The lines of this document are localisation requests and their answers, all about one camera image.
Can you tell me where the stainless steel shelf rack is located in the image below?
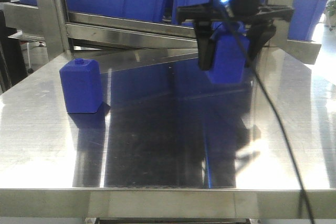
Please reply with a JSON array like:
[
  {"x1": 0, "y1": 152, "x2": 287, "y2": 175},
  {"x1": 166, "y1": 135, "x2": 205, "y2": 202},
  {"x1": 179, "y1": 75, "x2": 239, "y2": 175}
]
[{"x1": 2, "y1": 0, "x2": 323, "y2": 65}]

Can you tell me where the blue plastic bin right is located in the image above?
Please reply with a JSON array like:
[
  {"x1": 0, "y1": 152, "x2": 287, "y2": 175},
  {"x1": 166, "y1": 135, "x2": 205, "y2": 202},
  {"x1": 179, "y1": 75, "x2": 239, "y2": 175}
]
[{"x1": 288, "y1": 0, "x2": 328, "y2": 41}]

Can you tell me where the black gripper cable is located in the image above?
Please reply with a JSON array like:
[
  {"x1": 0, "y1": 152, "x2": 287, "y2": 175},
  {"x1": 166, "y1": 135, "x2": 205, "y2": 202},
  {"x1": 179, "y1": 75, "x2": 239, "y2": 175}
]
[{"x1": 204, "y1": 0, "x2": 316, "y2": 224}]

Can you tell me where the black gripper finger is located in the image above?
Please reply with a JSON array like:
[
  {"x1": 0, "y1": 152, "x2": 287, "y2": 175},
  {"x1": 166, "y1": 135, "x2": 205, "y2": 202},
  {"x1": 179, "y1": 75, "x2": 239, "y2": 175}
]
[
  {"x1": 246, "y1": 23, "x2": 276, "y2": 61},
  {"x1": 194, "y1": 20, "x2": 216, "y2": 70}
]

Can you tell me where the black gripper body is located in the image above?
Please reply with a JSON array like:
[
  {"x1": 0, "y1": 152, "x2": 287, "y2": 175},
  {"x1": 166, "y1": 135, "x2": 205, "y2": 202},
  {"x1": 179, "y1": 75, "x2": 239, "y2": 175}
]
[{"x1": 176, "y1": 0, "x2": 294, "y2": 24}]

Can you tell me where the blue block part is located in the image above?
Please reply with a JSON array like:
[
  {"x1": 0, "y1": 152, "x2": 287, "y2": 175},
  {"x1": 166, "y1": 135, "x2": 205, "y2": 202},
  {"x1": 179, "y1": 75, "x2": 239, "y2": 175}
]
[
  {"x1": 206, "y1": 23, "x2": 246, "y2": 84},
  {"x1": 59, "y1": 58, "x2": 103, "y2": 113}
]

